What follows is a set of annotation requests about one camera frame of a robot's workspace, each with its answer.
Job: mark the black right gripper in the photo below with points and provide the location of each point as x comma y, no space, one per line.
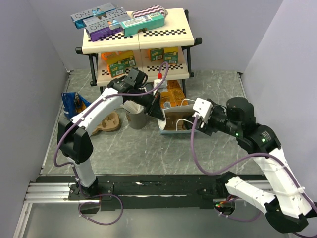
207,127

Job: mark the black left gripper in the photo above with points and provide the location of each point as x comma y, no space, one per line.
155,110

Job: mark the light blue paper bag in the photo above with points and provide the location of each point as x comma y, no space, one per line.
174,119

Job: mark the black plastic cup lid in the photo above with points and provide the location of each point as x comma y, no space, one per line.
188,124

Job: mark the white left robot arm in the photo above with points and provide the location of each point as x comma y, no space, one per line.
73,136

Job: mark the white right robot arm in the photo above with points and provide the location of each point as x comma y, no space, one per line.
287,208

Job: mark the grey straw holder cup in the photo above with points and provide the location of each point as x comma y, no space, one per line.
136,120

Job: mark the orange snack bag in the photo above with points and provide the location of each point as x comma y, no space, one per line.
172,95

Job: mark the wrapped white straws bundle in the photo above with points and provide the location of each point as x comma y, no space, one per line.
132,107

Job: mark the brown cardboard cup carrier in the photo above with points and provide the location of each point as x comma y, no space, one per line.
108,124

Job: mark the green box behind left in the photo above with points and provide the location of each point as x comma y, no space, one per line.
128,61

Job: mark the green box right shelf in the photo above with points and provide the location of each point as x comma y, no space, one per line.
155,53

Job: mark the green box front left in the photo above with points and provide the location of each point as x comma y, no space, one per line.
116,69

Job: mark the yellow green box right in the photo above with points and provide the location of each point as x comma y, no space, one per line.
170,55

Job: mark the cream two-tier shelf rack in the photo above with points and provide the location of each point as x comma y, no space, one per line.
175,32

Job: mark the orange box left shelf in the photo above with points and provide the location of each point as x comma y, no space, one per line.
114,57

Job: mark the blue chips bag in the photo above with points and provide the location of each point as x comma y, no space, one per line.
73,104

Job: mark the teal toothpaste box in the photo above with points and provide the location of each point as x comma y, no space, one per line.
143,23

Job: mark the purple toothpaste box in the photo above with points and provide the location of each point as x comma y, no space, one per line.
98,29

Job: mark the purple wavy pouch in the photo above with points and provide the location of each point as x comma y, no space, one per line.
150,10

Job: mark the blue toothpaste box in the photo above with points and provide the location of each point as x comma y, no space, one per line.
96,14

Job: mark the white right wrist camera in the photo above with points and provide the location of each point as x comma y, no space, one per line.
202,110

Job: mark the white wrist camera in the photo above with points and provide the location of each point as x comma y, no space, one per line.
202,110
160,84

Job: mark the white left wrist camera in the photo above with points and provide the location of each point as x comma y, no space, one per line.
160,84

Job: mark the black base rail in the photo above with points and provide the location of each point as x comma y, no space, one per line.
145,192

